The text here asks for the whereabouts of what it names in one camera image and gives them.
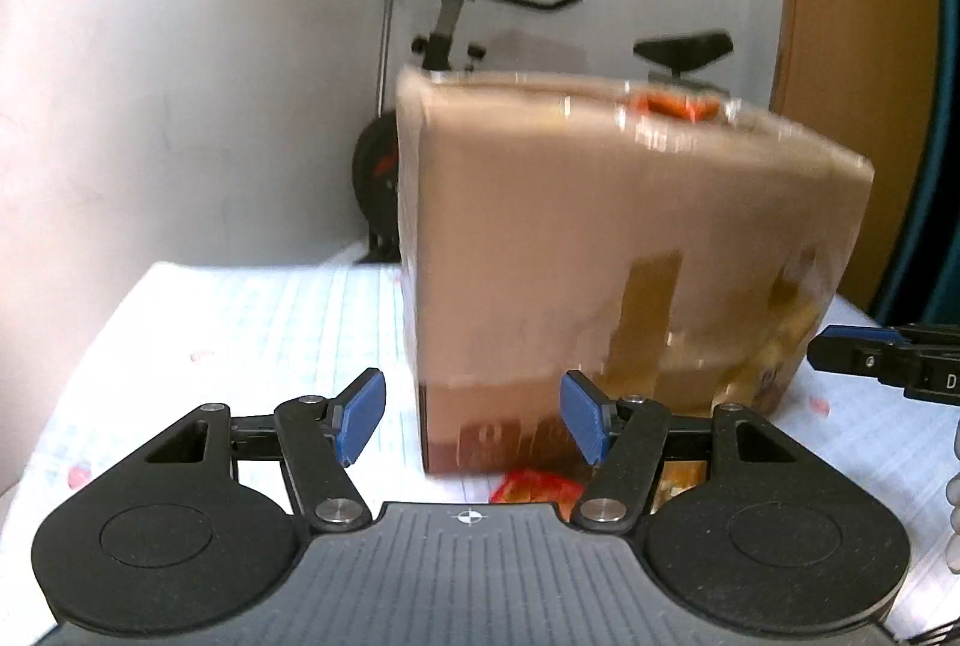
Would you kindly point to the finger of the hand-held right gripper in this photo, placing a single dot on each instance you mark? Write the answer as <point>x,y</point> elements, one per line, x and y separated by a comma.
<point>855,357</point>

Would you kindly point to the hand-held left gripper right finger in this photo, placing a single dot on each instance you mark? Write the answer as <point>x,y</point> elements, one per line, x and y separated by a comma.
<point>583,417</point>

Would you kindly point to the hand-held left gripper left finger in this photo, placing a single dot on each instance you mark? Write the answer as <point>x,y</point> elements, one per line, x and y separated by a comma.
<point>361,417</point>

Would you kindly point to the red orange snack packet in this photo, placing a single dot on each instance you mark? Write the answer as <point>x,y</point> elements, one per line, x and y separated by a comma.
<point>536,485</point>

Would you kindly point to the taped cardboard box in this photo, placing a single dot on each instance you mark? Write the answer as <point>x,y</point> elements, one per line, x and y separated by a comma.
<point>600,226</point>

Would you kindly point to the person's right hand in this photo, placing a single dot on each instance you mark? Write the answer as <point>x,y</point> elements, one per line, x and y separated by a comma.
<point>953,511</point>

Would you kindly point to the checkered tablecloth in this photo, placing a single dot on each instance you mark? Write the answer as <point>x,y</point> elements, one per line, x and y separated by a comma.
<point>225,331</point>

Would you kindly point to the black exercise bike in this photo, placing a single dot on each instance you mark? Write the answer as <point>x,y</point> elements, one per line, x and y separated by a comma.
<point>375,166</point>

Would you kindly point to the wooden door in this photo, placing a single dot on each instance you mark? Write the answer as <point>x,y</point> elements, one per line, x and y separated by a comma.
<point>840,15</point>

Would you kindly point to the metal pole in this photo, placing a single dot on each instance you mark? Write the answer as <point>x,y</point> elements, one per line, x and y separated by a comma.
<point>385,38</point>

